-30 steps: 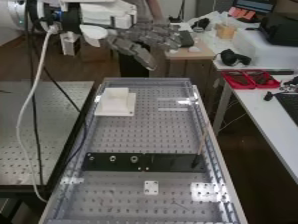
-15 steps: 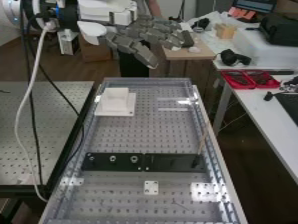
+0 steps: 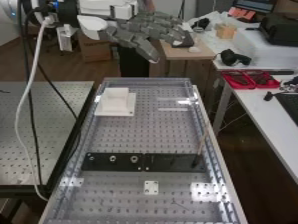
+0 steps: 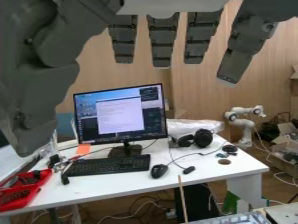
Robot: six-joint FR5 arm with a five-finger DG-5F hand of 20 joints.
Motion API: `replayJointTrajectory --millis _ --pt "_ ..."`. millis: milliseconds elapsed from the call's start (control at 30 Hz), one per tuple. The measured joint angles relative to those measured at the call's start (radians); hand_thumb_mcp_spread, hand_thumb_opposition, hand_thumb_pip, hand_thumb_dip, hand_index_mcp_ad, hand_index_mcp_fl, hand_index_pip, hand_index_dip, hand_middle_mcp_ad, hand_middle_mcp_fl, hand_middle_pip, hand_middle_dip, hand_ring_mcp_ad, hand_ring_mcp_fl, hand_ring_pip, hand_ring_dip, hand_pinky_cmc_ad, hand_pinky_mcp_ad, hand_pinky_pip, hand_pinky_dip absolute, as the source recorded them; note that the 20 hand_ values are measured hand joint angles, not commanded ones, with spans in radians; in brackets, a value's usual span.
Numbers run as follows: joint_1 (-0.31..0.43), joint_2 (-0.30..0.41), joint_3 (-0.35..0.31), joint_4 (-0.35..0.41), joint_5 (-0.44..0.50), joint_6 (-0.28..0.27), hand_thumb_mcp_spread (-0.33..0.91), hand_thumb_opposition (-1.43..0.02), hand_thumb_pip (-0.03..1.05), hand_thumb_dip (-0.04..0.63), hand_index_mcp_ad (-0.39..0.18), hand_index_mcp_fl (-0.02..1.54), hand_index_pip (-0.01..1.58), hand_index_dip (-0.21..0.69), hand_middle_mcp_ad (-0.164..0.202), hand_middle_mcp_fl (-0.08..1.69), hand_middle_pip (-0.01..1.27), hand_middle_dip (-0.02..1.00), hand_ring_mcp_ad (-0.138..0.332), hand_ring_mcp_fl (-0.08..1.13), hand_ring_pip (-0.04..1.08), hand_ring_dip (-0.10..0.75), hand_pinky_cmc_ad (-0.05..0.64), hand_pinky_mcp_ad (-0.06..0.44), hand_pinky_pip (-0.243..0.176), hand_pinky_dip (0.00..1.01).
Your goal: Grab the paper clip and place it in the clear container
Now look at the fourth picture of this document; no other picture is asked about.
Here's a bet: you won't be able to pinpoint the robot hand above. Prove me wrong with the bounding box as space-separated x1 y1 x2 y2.
0 0 298 158

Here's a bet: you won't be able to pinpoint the black computer monitor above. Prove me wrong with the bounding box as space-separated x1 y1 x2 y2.
72 82 171 160

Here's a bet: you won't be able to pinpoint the orange paper note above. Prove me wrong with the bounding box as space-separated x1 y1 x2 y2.
75 142 94 156

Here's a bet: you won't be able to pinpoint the red tray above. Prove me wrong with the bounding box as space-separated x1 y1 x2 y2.
0 185 43 213
0 167 55 198

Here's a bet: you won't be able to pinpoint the small black upright device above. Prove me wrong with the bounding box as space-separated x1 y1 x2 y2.
60 170 72 186

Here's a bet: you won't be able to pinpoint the black keyboard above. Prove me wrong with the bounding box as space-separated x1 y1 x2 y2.
64 153 154 178

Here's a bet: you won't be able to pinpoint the white desk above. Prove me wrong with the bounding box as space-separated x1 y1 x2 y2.
0 132 272 224

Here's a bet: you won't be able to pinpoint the black computer mouse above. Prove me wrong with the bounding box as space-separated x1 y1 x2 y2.
150 163 172 180

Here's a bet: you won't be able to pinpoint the black headphones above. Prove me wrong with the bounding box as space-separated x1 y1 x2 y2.
176 127 216 150

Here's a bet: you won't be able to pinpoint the small white jointed device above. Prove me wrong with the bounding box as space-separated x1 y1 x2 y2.
223 104 269 150

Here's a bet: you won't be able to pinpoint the cardboard box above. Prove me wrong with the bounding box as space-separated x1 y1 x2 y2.
265 121 298 179

